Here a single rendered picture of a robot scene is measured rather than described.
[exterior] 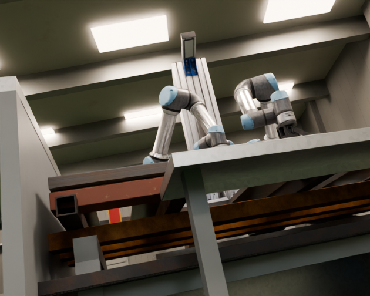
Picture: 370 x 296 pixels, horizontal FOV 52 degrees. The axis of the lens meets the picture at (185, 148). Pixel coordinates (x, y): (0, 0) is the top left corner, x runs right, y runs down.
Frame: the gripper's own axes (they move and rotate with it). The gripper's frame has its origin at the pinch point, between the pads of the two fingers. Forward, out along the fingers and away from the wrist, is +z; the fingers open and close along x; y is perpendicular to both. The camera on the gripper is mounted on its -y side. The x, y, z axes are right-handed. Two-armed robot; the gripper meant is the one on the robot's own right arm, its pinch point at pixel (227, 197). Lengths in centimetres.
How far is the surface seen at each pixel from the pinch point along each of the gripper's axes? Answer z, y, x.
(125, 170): 2, -47, -62
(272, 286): 41.4, 16.3, 16.3
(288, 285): 43, 24, 16
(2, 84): -17, -74, -80
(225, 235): 17.5, -7.0, -7.1
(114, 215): 2, -51, -6
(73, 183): 4, -61, -62
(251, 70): -380, 284, 504
